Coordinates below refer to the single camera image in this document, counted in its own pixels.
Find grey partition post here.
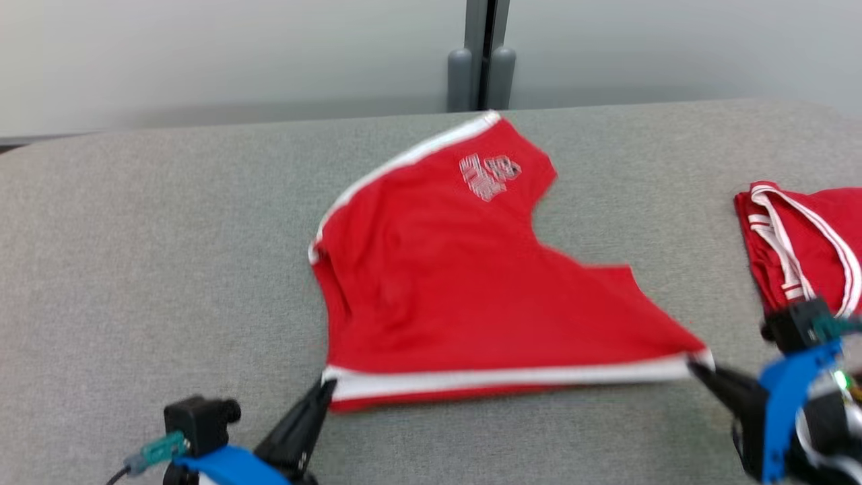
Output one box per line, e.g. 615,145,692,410
463,0,511,112

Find red and white jersey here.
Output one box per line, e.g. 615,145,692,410
733,181,862,321

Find grey cylindrical post foot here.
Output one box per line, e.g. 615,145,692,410
447,47,473,113
490,45,517,110

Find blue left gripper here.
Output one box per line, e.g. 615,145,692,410
174,379,337,485

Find red shorts with white stripe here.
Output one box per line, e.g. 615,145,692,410
308,110,715,413

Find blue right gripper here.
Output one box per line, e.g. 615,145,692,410
688,339,862,485

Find left camera cable teal plug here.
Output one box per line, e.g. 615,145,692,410
104,431,191,485

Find right camera cable teal plug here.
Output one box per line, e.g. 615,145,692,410
811,315,862,342

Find camera cable teal plug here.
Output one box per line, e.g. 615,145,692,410
811,315,862,342
104,431,191,485

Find grey partition base rail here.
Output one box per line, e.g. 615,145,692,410
0,136,55,152

